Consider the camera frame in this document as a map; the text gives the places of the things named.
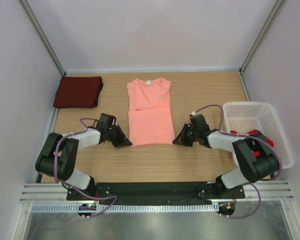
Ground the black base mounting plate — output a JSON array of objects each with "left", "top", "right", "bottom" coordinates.
[{"left": 66, "top": 181, "right": 245, "bottom": 206}]

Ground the pink t-shirt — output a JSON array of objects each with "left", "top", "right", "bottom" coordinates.
[{"left": 126, "top": 77, "right": 175, "bottom": 147}]

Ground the white slotted cable duct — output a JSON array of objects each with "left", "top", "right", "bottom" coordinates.
[{"left": 31, "top": 203, "right": 219, "bottom": 214}]

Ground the folded dark red t-shirt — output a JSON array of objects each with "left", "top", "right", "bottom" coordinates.
[{"left": 53, "top": 76, "right": 100, "bottom": 109}]

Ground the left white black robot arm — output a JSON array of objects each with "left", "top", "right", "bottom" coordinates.
[{"left": 35, "top": 113, "right": 133, "bottom": 200}]

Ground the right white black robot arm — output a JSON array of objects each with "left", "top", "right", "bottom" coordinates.
[{"left": 173, "top": 114, "right": 282, "bottom": 198}]

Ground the white plastic basket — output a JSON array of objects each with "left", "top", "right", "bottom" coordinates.
[{"left": 223, "top": 101, "right": 294, "bottom": 169}]

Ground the folded black t-shirt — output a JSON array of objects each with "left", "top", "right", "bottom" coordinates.
[{"left": 93, "top": 77, "right": 104, "bottom": 107}]

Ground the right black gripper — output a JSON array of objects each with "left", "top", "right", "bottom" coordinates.
[{"left": 173, "top": 123, "right": 199, "bottom": 147}]

